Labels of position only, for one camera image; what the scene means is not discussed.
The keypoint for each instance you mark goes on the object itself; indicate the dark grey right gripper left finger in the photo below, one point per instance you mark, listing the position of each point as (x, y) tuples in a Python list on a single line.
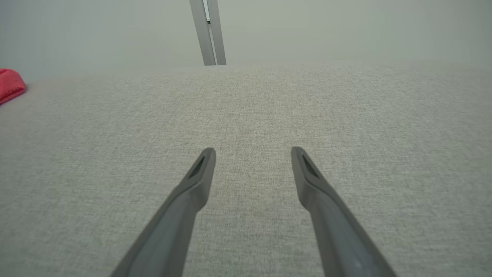
[(169, 231)]

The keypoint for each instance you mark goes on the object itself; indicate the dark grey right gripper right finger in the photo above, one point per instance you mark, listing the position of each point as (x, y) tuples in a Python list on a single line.
[(342, 238)]

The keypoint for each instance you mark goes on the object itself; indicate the grey vertical partition post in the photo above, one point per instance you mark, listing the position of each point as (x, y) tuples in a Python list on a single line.
[(209, 34)]

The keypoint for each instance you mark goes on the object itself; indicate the red shorts white stripe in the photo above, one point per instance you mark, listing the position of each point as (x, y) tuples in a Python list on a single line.
[(9, 86)]

